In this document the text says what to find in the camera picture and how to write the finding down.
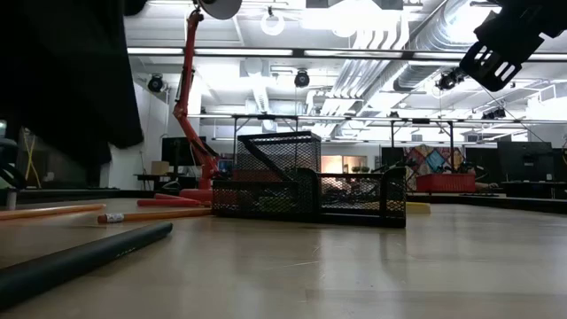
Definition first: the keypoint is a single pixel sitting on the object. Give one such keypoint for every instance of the person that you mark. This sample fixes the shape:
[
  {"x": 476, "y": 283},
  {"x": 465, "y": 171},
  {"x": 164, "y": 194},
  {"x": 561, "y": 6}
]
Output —
[{"x": 487, "y": 185}]

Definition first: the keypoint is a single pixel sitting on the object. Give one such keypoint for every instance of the cardboard box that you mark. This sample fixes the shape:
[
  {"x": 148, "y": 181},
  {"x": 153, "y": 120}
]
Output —
[{"x": 159, "y": 167}]

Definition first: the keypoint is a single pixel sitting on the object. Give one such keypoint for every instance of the long ceiling light strip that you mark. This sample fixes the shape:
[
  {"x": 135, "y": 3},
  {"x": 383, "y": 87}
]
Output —
[{"x": 243, "y": 52}]

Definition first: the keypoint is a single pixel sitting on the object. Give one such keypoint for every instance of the red desk lamp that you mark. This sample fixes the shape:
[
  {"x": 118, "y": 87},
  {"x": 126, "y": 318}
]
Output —
[{"x": 188, "y": 66}]

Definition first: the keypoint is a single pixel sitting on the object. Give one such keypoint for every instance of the round white ceiling lamp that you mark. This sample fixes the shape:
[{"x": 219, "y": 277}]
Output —
[{"x": 263, "y": 23}]

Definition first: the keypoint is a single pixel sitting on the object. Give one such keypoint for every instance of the silver ventilation duct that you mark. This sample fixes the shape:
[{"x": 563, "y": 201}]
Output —
[{"x": 412, "y": 77}]

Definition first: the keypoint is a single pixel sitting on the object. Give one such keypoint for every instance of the yellow sticky note pad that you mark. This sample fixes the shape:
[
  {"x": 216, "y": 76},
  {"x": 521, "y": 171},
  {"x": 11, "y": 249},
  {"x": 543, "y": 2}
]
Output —
[{"x": 418, "y": 208}]

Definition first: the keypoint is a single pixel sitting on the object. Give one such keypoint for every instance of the large black monitor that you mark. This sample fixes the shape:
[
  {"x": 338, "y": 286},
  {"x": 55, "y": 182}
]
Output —
[{"x": 525, "y": 161}]

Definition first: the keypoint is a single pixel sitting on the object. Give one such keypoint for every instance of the white cylinder post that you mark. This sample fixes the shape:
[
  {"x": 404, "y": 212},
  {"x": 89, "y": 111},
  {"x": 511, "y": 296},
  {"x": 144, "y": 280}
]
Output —
[{"x": 11, "y": 199}]

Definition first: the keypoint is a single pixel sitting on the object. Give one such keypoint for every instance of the black pen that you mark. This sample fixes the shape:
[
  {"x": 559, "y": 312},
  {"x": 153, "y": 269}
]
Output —
[
  {"x": 88, "y": 257},
  {"x": 263, "y": 159}
]

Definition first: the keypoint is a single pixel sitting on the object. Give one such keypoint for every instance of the orange pencil with eraser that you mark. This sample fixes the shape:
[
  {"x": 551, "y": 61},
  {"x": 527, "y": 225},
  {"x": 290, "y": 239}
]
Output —
[
  {"x": 168, "y": 215},
  {"x": 53, "y": 211}
]

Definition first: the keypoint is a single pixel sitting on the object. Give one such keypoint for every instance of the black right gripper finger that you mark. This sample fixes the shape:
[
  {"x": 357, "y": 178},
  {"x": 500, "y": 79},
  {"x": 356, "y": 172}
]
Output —
[{"x": 509, "y": 37}]

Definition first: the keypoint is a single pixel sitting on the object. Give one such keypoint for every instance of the colourful patchwork quilt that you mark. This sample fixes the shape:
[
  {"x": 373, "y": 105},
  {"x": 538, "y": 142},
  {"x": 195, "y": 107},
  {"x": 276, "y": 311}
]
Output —
[{"x": 432, "y": 159}]

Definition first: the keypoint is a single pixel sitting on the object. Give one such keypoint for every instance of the red storage bin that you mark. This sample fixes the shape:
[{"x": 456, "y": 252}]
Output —
[
  {"x": 445, "y": 184},
  {"x": 257, "y": 175}
]

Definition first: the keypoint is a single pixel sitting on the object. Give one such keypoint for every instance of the dark background desk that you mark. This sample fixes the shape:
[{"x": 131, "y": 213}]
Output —
[{"x": 164, "y": 179}]

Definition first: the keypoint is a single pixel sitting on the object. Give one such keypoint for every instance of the black mesh desk organizer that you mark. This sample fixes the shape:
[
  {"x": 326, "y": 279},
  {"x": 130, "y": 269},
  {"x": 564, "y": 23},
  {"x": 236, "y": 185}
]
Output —
[{"x": 310, "y": 195}]

